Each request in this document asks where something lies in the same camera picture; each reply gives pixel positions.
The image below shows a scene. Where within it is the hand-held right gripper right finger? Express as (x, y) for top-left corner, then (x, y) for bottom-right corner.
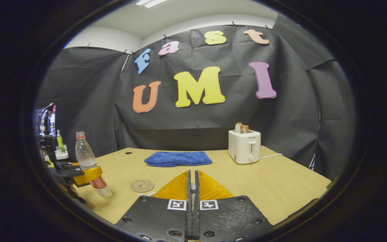
(195, 170), (274, 242)

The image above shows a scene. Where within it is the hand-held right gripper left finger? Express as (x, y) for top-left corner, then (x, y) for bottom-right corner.
(115, 170), (194, 242)

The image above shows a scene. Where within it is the clear plastic water bottle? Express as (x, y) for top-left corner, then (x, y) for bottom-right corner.
(75, 131), (113, 198)

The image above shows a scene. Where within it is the round cork coaster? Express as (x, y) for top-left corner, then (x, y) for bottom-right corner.
(130, 179), (155, 193)

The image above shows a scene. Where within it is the small green bottle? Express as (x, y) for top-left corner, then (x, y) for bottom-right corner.
(56, 130), (66, 152)

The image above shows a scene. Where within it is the blue towel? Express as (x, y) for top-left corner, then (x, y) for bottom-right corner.
(144, 151), (213, 167)

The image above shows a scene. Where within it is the white toaster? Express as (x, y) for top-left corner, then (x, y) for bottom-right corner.
(228, 129), (261, 165)

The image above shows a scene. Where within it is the black backdrop cloth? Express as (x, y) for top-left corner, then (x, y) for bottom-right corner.
(36, 13), (357, 182)

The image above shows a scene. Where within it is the ceiling light panel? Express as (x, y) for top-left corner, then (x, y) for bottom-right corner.
(135, 0), (169, 8)

